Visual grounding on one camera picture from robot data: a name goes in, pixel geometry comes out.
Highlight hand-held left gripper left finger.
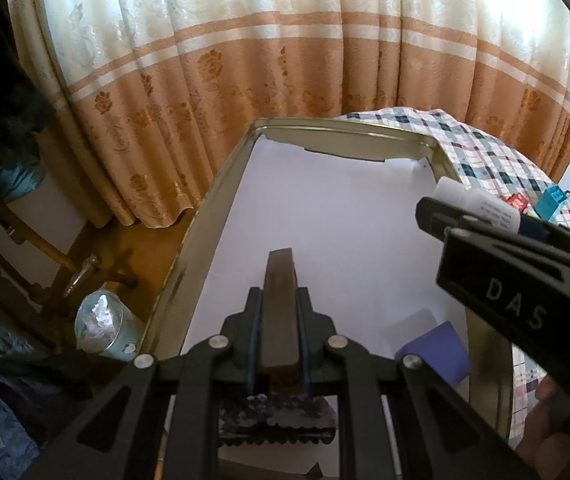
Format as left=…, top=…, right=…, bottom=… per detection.
left=27, top=287, right=266, bottom=480

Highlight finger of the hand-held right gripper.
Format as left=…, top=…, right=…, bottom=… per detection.
left=415, top=196, right=570, bottom=277
left=517, top=216, right=570, bottom=262

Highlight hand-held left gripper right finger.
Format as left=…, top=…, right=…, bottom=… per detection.
left=296, top=287, right=538, bottom=480

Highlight teal building block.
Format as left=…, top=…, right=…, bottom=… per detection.
left=535, top=185, right=570, bottom=221

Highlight white plastic bottle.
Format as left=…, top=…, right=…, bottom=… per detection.
left=434, top=176, right=522, bottom=233

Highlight brown rectangular block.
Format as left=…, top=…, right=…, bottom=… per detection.
left=260, top=248, right=302, bottom=396

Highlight metal tray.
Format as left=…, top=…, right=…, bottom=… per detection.
left=137, top=117, right=516, bottom=480

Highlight person's right hand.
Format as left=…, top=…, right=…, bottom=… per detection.
left=515, top=376, right=570, bottom=480

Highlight plaid tablecloth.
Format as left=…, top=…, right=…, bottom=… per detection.
left=335, top=107, right=570, bottom=443

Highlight white paper sheet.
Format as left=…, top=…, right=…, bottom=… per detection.
left=165, top=135, right=470, bottom=480

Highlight waste bin with plastic bag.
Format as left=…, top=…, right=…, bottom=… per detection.
left=74, top=285, right=143, bottom=361

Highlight cream and tan curtain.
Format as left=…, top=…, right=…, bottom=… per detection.
left=5, top=0, right=570, bottom=231

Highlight wooden chair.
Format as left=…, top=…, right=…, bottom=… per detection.
left=0, top=180, right=138, bottom=321

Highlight teal cloth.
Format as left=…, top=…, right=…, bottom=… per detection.
left=0, top=155, right=48, bottom=203

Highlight dark cloth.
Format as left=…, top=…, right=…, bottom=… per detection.
left=0, top=5, right=56, bottom=161

